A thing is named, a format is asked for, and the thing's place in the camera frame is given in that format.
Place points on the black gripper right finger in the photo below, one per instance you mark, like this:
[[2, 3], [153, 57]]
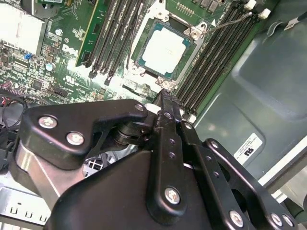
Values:
[[216, 172]]

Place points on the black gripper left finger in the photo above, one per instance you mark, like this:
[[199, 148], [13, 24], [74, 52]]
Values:
[[43, 143]]

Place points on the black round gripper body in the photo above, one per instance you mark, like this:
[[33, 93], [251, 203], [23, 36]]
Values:
[[108, 198]]

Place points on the silver-topped CPU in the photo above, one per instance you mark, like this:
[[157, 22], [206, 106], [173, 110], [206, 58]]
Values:
[[165, 51]]

